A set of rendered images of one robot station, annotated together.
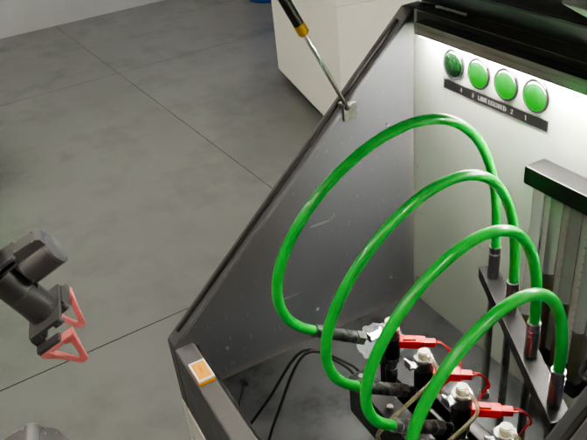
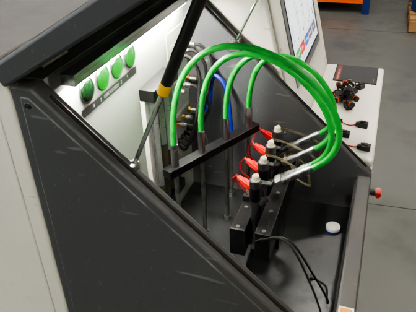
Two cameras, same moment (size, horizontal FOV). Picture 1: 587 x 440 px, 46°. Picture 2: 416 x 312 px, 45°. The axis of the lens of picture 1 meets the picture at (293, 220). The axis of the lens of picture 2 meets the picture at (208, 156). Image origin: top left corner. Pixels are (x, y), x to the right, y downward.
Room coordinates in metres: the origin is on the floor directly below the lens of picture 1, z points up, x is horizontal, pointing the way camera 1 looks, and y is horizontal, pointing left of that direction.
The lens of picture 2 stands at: (1.53, 0.48, 1.77)
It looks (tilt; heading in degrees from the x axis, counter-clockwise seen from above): 32 degrees down; 226
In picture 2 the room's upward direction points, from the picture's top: 2 degrees counter-clockwise
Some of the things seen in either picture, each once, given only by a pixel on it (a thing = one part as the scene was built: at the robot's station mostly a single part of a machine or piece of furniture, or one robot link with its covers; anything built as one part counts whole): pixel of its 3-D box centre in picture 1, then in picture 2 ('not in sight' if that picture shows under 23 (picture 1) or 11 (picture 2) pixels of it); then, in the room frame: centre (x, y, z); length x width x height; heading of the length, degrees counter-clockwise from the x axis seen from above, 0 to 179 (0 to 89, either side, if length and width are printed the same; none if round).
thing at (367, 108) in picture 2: not in sight; (345, 106); (0.09, -0.30, 0.97); 0.70 x 0.22 x 0.03; 26
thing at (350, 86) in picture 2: not in sight; (347, 91); (0.05, -0.31, 1.01); 0.23 x 0.11 x 0.06; 26
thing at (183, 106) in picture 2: not in sight; (184, 83); (0.68, -0.47, 1.20); 0.13 x 0.03 x 0.31; 26
